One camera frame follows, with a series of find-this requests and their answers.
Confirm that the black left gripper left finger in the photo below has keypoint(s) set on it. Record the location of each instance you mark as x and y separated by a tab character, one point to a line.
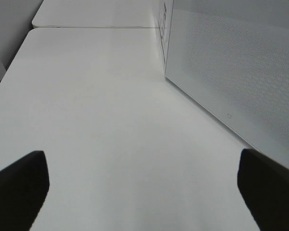
24	185

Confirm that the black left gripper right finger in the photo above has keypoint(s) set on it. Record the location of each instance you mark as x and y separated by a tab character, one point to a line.
264	186

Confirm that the white microwave door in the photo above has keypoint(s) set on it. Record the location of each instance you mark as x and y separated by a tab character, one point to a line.
232	57

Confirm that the white microwave oven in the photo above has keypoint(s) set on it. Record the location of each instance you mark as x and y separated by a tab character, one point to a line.
163	23

